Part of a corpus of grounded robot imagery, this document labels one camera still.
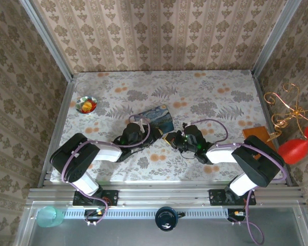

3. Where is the black yellow power connector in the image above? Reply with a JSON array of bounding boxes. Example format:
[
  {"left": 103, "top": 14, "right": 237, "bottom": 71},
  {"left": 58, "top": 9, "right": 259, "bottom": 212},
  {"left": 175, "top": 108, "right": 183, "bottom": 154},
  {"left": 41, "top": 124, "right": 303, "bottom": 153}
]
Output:
[
  {"left": 84, "top": 209, "right": 105, "bottom": 218},
  {"left": 227, "top": 209, "right": 249, "bottom": 220}
]

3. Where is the gold wire ornament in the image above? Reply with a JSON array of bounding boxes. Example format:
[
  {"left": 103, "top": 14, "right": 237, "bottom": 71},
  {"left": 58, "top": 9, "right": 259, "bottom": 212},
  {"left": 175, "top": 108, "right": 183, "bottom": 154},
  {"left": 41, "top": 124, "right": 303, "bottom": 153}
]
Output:
[{"left": 263, "top": 83, "right": 308, "bottom": 140}]

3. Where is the aluminium front frame rail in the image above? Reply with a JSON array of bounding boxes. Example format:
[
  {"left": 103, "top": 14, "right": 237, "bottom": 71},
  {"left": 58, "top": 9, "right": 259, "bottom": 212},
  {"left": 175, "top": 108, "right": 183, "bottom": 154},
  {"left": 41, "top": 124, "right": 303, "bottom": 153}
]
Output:
[{"left": 25, "top": 188, "right": 306, "bottom": 207}]

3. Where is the aluminium side frame rail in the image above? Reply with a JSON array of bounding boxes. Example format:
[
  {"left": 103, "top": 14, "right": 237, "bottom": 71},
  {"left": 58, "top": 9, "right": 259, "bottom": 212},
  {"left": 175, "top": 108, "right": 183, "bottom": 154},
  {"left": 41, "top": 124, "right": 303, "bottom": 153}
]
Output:
[
  {"left": 251, "top": 76, "right": 300, "bottom": 187},
  {"left": 37, "top": 78, "right": 75, "bottom": 189}
]

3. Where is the teal plastic cup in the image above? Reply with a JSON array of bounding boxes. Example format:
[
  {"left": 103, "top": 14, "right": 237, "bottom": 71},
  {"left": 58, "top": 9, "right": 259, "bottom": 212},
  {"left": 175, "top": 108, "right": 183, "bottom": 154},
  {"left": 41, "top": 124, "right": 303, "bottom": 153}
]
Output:
[{"left": 36, "top": 206, "right": 65, "bottom": 228}]

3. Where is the small patterned bowl with sweets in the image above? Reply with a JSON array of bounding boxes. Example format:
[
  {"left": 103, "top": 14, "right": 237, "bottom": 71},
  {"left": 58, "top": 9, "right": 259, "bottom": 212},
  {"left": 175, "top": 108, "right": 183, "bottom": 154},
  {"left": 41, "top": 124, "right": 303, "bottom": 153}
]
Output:
[{"left": 75, "top": 95, "right": 98, "bottom": 115}]

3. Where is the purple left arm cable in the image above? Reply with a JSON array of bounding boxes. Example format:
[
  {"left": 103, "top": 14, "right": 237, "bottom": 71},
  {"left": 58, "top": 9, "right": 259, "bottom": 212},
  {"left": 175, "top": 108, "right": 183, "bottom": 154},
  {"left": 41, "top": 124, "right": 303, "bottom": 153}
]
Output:
[{"left": 61, "top": 114, "right": 152, "bottom": 227}]

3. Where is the white slotted cable duct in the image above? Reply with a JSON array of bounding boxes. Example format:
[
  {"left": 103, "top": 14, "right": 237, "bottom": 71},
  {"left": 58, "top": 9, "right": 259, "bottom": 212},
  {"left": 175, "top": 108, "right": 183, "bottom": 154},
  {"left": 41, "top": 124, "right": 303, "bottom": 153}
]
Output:
[{"left": 63, "top": 208, "right": 228, "bottom": 219}]

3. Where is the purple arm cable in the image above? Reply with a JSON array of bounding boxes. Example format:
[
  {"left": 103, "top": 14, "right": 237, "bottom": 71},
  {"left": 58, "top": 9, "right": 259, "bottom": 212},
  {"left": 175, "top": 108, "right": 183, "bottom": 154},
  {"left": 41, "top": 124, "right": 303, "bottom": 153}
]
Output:
[
  {"left": 61, "top": 114, "right": 152, "bottom": 227},
  {"left": 186, "top": 118, "right": 288, "bottom": 245}
]

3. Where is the red plastic ornament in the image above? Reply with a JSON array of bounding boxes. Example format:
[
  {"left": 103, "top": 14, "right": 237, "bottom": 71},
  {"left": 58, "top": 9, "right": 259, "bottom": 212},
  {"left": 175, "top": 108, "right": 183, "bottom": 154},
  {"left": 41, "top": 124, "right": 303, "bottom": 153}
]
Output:
[{"left": 277, "top": 125, "right": 308, "bottom": 165}]

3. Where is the dark blue mug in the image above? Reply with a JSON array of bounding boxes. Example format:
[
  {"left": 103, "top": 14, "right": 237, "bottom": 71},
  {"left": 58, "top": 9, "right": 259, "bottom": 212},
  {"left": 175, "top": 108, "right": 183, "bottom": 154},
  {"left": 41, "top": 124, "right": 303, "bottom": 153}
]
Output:
[{"left": 155, "top": 206, "right": 181, "bottom": 232}]

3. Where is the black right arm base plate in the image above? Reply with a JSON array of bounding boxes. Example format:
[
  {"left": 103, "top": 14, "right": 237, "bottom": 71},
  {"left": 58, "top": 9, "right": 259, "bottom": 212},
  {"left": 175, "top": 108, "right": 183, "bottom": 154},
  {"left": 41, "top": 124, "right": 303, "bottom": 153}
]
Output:
[{"left": 208, "top": 189, "right": 257, "bottom": 207}]

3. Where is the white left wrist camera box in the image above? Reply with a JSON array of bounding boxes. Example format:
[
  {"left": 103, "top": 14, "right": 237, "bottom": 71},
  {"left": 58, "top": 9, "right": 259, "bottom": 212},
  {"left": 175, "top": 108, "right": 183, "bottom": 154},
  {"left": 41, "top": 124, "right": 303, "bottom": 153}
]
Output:
[{"left": 135, "top": 118, "right": 148, "bottom": 133}]

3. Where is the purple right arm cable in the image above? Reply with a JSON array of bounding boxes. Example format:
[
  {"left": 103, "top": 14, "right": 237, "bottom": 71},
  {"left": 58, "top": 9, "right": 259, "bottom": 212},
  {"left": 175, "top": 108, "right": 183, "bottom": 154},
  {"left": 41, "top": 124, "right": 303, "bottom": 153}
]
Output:
[{"left": 186, "top": 118, "right": 288, "bottom": 245}]

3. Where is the brown wooden block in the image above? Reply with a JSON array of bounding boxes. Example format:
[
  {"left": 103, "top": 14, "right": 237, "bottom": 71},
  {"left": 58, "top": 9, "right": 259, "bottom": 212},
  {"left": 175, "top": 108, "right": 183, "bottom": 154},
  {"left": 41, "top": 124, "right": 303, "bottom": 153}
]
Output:
[{"left": 242, "top": 125, "right": 277, "bottom": 152}]

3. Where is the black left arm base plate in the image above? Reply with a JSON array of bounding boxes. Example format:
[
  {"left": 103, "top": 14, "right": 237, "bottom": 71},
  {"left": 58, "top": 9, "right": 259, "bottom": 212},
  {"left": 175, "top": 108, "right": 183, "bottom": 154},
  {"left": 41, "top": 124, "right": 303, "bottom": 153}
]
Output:
[{"left": 72, "top": 189, "right": 119, "bottom": 207}]

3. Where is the starry night tin box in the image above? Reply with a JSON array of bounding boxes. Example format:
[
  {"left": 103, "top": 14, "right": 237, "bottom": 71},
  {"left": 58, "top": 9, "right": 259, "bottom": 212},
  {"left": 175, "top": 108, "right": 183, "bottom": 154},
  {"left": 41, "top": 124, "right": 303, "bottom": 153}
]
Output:
[{"left": 135, "top": 104, "right": 176, "bottom": 136}]

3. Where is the floral tablecloth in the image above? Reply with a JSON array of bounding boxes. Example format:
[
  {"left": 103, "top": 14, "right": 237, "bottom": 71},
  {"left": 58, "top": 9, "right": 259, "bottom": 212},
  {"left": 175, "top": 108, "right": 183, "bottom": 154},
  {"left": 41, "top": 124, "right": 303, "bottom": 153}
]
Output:
[{"left": 50, "top": 70, "right": 288, "bottom": 184}]

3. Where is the aluminium frame post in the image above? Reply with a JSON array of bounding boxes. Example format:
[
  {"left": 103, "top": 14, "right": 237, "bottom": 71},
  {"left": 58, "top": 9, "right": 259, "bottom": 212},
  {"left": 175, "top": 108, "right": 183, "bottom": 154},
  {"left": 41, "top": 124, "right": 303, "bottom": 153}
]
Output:
[
  {"left": 251, "top": 0, "right": 300, "bottom": 77},
  {"left": 19, "top": 0, "right": 75, "bottom": 80}
]

